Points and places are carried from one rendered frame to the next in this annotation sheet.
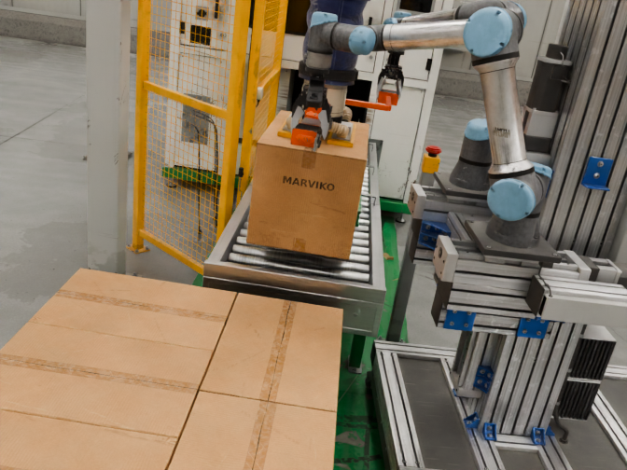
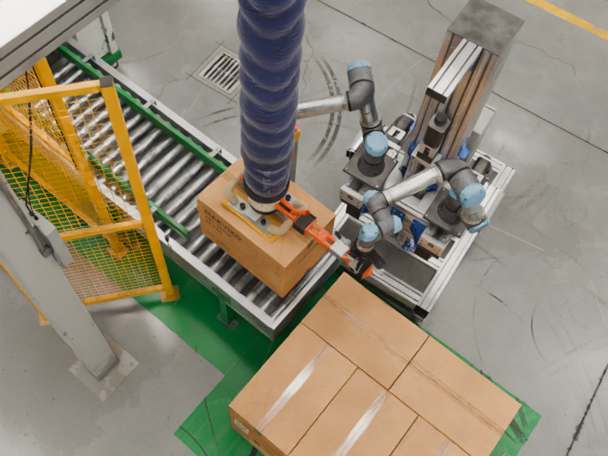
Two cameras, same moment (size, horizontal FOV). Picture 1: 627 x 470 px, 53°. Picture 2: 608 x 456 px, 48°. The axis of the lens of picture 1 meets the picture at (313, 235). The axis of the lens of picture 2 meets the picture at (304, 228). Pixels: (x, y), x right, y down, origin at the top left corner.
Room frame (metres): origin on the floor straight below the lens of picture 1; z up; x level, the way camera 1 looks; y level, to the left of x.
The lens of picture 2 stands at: (1.41, 1.39, 4.15)
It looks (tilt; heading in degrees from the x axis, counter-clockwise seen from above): 62 degrees down; 301
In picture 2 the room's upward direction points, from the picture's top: 7 degrees clockwise
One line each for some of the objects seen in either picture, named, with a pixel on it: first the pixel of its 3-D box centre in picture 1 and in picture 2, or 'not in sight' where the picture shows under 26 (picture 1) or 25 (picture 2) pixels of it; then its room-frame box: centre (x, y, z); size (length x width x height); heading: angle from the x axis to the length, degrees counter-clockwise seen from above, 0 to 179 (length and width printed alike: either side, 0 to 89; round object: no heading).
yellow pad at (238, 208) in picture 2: (296, 122); (252, 214); (2.48, 0.13, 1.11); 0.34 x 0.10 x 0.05; 178
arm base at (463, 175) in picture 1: (472, 171); (372, 159); (2.21, -0.54, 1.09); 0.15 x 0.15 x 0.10
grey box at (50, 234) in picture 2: not in sight; (44, 233); (2.89, 0.94, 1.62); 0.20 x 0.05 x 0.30; 179
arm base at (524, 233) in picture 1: (515, 221); (453, 206); (1.72, -0.57, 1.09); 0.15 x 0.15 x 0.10
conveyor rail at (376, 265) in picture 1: (371, 209); (198, 142); (3.29, -0.30, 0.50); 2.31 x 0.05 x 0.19; 179
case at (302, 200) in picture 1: (312, 179); (265, 223); (2.47, 0.04, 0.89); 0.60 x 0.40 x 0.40; 178
